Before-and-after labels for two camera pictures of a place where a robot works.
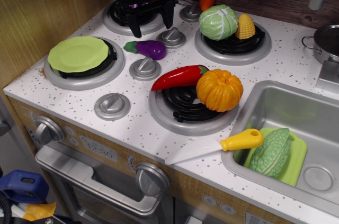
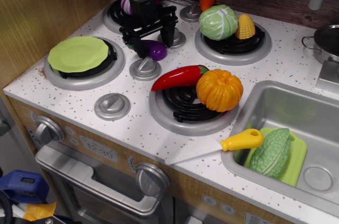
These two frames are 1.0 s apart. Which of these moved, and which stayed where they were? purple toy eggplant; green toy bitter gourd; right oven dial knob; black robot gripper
Moved: black robot gripper
Stayed: purple toy eggplant; green toy bitter gourd; right oven dial knob
